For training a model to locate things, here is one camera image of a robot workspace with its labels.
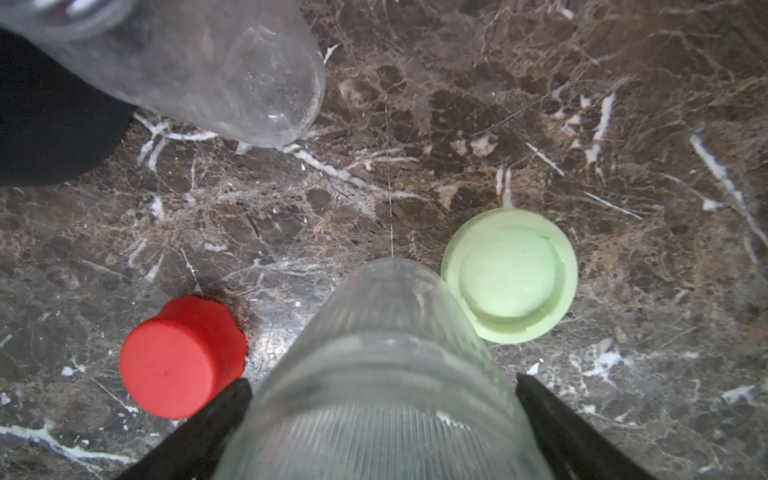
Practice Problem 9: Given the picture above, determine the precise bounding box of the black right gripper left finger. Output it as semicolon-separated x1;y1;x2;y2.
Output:
119;378;252;480

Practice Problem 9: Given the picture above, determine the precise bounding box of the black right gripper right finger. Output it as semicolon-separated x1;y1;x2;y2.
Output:
515;373;654;480

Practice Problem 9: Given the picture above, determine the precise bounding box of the red jar lid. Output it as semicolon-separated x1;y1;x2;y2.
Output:
119;295;247;420

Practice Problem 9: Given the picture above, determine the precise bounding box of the light green jar lid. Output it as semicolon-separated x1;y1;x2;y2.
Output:
441;208;579;345

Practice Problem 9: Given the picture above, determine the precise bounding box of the red lid oatmeal jar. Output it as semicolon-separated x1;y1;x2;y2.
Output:
214;258;552;479

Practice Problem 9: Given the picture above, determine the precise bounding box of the clear oatmeal jar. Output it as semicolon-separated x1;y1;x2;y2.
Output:
1;0;326;148

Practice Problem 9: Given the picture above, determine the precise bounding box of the black trash bin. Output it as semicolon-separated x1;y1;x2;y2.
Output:
1;30;135;187

